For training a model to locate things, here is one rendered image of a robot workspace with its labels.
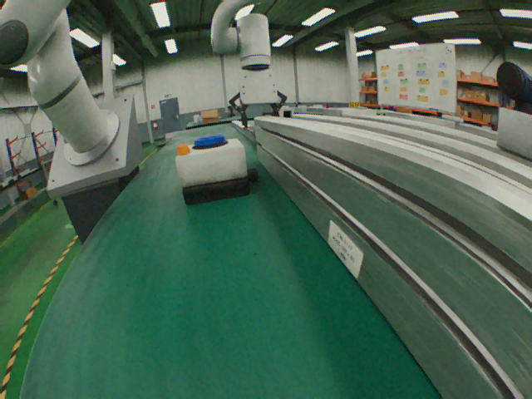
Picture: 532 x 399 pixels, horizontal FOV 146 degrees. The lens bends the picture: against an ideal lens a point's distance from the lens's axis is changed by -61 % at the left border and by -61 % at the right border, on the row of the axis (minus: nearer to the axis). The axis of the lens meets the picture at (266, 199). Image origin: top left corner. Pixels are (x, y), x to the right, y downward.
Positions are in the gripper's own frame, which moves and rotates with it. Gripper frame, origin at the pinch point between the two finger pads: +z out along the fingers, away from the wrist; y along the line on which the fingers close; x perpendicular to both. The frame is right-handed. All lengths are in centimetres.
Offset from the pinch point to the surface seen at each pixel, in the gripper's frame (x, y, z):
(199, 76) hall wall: -1081, 86, -222
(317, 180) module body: 45.3, 5.1, 1.5
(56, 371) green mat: 56, 24, 6
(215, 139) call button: 33.3, 12.2, -0.8
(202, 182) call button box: 35.5, 14.4, 3.5
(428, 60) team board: -126, -269, -86
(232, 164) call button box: 35.5, 10.7, 2.0
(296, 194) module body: 40.5, 5.1, 4.6
